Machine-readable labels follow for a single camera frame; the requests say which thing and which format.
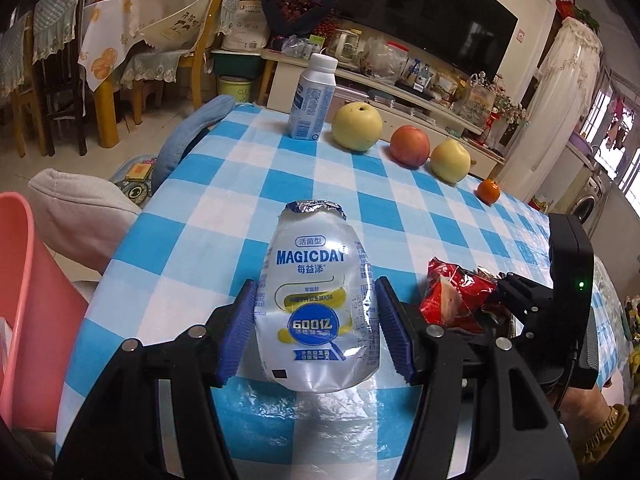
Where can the blue cushion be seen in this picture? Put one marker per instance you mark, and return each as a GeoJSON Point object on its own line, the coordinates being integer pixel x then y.
{"type": "Point", "coordinates": [185, 135]}

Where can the pink plastic bin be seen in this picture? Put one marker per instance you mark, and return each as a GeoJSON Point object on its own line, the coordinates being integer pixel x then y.
{"type": "Point", "coordinates": [35, 320]}

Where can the purple basin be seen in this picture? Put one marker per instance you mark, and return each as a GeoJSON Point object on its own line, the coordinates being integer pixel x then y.
{"type": "Point", "coordinates": [582, 143]}

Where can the wooden chair with knitted cover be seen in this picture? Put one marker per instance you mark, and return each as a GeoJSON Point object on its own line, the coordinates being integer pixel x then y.
{"type": "Point", "coordinates": [205, 50]}

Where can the stool with lace cover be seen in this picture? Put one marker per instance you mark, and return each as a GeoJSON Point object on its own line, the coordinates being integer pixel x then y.
{"type": "Point", "coordinates": [147, 67]}

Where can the clear plastic bags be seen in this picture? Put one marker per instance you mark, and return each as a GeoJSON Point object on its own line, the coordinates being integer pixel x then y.
{"type": "Point", "coordinates": [382, 57]}

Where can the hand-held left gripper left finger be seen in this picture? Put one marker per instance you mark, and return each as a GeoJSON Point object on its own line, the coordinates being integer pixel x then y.
{"type": "Point", "coordinates": [235, 330]}

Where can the clear electric kettle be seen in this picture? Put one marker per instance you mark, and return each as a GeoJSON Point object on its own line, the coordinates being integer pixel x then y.
{"type": "Point", "coordinates": [344, 46]}

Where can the dried flowers in vase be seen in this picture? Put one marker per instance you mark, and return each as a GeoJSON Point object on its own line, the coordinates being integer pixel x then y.
{"type": "Point", "coordinates": [487, 102]}

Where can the red apple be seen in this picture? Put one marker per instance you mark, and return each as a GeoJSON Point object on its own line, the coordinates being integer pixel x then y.
{"type": "Point", "coordinates": [410, 147]}

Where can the lace covered standing air conditioner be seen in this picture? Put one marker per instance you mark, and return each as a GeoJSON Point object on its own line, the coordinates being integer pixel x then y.
{"type": "Point", "coordinates": [555, 110]}

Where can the dark chair with lace cover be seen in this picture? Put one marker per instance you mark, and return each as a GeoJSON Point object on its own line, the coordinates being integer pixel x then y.
{"type": "Point", "coordinates": [57, 25]}

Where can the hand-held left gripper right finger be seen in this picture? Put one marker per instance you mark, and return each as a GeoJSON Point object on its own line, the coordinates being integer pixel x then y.
{"type": "Point", "coordinates": [395, 330]}

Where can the yellow pear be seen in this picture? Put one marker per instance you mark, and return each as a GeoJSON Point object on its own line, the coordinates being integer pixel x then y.
{"type": "Point", "coordinates": [357, 127]}
{"type": "Point", "coordinates": [450, 161]}

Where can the white television cabinet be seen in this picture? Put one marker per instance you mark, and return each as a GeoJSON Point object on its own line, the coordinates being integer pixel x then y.
{"type": "Point", "coordinates": [400, 100]}

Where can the white sack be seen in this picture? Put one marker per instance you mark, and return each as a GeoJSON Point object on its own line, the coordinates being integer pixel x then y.
{"type": "Point", "coordinates": [245, 25]}

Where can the wooden chair with lace cover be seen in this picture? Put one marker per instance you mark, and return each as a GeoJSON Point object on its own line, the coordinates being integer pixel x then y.
{"type": "Point", "coordinates": [12, 65]}

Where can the dining table with orange-print cloth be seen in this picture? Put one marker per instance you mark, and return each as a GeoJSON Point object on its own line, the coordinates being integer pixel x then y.
{"type": "Point", "coordinates": [105, 45]}

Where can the window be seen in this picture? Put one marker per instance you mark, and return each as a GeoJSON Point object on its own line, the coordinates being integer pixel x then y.
{"type": "Point", "coordinates": [620, 145]}

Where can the yellow-green bucket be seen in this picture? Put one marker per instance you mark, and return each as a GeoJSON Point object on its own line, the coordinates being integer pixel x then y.
{"type": "Point", "coordinates": [234, 91]}

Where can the dark blue flower bouquet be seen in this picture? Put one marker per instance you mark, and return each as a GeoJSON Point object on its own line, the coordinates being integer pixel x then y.
{"type": "Point", "coordinates": [295, 5]}

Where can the black flat television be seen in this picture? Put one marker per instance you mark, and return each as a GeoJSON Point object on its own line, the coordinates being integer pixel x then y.
{"type": "Point", "coordinates": [435, 5]}

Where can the white bottle with blue label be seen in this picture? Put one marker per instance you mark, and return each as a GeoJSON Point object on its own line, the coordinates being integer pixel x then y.
{"type": "Point", "coordinates": [310, 105]}

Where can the pack of water bottles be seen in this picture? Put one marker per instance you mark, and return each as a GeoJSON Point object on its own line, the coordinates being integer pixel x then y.
{"type": "Point", "coordinates": [300, 46]}

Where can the blue checked tablecloth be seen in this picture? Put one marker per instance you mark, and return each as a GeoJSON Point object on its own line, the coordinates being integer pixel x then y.
{"type": "Point", "coordinates": [210, 200]}

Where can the person's right hand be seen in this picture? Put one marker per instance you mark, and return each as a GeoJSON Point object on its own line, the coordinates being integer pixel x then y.
{"type": "Point", "coordinates": [585, 410]}

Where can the red artificial flowers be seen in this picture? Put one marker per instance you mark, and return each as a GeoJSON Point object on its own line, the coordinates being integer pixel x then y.
{"type": "Point", "coordinates": [577, 12]}

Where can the silver washing machine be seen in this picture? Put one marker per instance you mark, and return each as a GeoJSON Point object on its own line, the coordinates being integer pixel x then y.
{"type": "Point", "coordinates": [582, 207]}

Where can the owl print cushion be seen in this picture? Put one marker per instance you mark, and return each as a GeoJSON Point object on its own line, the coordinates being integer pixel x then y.
{"type": "Point", "coordinates": [132, 180]}

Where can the beige pillow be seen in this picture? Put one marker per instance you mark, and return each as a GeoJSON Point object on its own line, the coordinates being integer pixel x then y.
{"type": "Point", "coordinates": [80, 215]}

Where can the mesh food cover dome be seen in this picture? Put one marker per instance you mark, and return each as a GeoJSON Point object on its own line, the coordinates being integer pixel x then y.
{"type": "Point", "coordinates": [175, 5]}

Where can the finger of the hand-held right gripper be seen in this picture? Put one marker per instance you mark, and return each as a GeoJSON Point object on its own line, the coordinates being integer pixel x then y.
{"type": "Point", "coordinates": [542, 350]}
{"type": "Point", "coordinates": [527, 294]}

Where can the red snack wrapper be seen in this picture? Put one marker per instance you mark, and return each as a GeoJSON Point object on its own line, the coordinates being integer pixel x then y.
{"type": "Point", "coordinates": [450, 295]}

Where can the green plastic basin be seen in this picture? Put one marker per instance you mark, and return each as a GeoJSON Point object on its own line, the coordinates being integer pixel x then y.
{"type": "Point", "coordinates": [235, 64]}

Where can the small orange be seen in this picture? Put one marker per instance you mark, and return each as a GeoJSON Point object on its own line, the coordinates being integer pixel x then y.
{"type": "Point", "coordinates": [488, 192]}

